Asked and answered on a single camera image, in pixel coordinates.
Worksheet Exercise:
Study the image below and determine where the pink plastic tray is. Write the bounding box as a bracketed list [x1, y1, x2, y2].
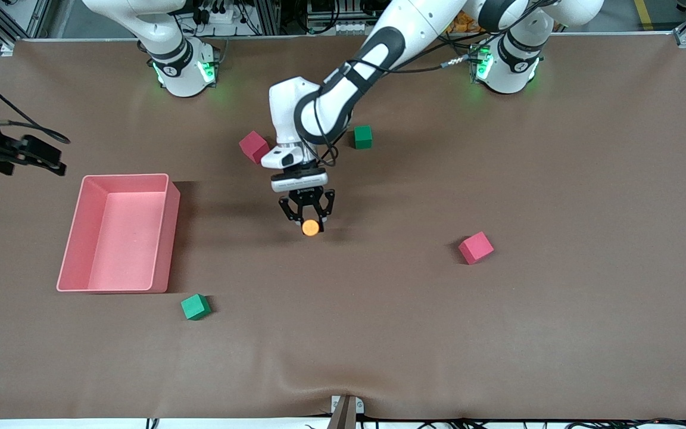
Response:
[56, 173, 180, 294]

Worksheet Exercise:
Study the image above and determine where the white terminal block row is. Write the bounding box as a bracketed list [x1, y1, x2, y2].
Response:
[309, 21, 368, 35]

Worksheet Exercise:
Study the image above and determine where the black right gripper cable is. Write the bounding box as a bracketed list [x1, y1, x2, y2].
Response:
[0, 63, 71, 145]

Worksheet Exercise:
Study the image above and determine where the metal table clamp bracket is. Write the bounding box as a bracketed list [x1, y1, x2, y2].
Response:
[328, 395, 365, 429]

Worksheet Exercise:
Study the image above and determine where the orange snack bag pile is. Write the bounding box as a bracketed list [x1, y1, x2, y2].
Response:
[445, 11, 488, 34]

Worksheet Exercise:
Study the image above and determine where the pink foam cube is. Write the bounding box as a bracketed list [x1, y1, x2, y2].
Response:
[459, 231, 495, 265]
[239, 130, 272, 164]

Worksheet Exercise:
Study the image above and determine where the white power strip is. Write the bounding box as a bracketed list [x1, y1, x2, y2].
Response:
[196, 5, 238, 26]

